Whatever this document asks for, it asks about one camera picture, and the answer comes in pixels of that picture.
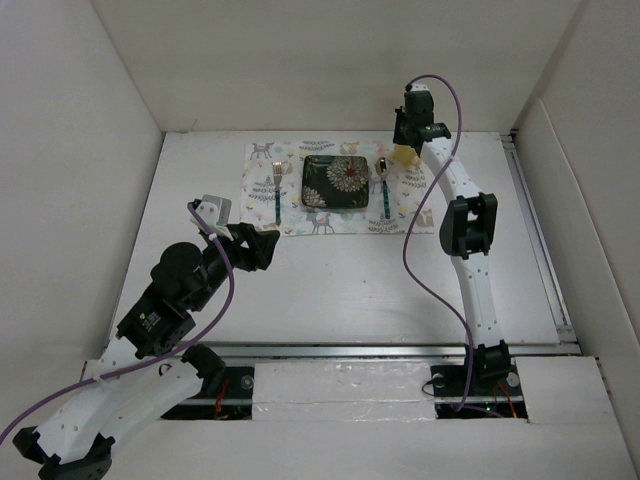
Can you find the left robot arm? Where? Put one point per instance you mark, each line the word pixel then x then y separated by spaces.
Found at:
pixel 147 368

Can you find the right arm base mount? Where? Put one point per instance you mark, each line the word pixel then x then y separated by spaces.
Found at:
pixel 493 391

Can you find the yellow mug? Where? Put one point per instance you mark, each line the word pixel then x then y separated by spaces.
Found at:
pixel 405 155

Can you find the aluminium rail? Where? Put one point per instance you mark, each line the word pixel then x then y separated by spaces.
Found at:
pixel 561 318
pixel 334 351

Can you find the black floral square plate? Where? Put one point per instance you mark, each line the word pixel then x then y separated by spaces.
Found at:
pixel 335 182

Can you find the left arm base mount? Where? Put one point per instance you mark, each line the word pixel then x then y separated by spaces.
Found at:
pixel 230 400

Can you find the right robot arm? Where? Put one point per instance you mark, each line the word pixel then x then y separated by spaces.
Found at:
pixel 467 229

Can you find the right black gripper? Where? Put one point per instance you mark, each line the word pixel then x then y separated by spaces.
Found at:
pixel 398 136

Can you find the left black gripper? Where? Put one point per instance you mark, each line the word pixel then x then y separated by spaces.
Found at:
pixel 260 243

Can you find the silver fork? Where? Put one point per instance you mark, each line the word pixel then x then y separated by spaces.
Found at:
pixel 277 178

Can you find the floral animal print cloth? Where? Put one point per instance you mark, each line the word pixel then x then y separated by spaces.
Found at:
pixel 407 186

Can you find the silver spoon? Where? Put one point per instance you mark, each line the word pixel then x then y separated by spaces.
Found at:
pixel 382 171

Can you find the aluminium right side rail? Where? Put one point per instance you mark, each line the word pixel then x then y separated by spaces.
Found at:
pixel 561 318

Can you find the aluminium front rail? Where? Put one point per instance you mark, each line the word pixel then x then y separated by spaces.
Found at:
pixel 334 351

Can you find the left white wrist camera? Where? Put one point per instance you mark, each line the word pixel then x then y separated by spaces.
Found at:
pixel 212 215

